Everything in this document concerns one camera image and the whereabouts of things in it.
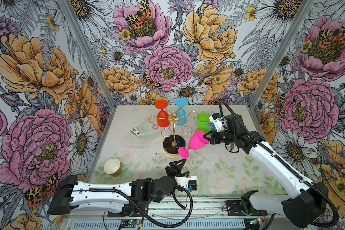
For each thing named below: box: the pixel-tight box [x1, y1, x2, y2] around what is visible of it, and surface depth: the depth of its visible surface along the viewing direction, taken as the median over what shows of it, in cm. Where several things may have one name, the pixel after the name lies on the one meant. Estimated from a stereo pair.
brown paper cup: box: [103, 158, 123, 177], surface depth 83 cm
